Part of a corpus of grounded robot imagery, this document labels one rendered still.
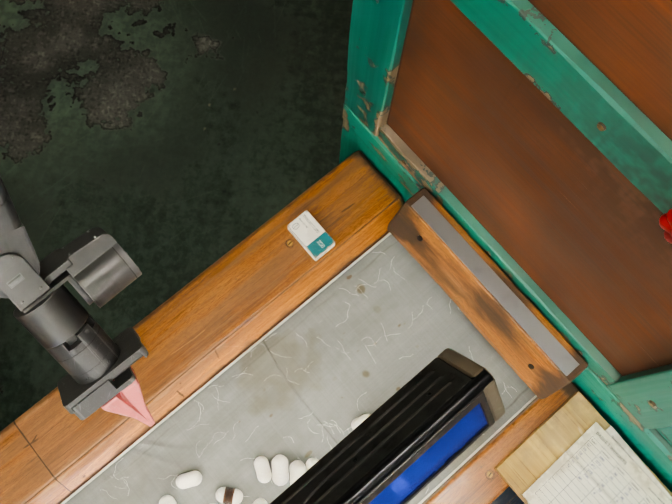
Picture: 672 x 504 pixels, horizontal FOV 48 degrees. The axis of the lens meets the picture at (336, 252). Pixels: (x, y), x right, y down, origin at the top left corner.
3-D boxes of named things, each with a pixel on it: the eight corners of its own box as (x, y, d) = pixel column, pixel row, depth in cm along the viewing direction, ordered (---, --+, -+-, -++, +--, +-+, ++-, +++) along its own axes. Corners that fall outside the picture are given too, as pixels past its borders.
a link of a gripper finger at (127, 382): (175, 422, 86) (125, 367, 81) (123, 464, 84) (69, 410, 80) (161, 396, 91) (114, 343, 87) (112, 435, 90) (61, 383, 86)
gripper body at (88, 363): (152, 358, 82) (110, 310, 79) (74, 419, 80) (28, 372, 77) (140, 336, 88) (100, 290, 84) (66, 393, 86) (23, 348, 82)
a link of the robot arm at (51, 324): (2, 300, 80) (10, 316, 75) (56, 259, 81) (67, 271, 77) (45, 346, 83) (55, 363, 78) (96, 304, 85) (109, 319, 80)
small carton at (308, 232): (287, 229, 104) (286, 225, 102) (307, 213, 105) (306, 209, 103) (315, 261, 103) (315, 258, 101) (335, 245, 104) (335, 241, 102)
